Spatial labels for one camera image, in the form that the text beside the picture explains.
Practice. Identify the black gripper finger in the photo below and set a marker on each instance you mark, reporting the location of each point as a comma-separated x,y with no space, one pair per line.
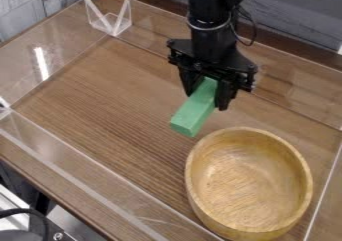
225,94
191,80

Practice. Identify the clear acrylic corner bracket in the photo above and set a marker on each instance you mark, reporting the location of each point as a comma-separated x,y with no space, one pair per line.
110,23

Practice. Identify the green rectangular block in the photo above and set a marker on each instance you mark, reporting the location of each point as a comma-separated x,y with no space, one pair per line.
191,115

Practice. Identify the brown wooden bowl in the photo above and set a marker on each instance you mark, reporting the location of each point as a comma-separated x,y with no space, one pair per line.
249,184

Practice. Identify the clear acrylic wall panels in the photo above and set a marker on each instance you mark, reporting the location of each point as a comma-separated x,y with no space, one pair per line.
84,127

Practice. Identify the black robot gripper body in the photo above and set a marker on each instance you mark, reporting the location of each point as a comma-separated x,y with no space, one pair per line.
211,54

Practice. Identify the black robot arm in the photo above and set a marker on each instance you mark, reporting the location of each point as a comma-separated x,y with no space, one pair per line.
213,14

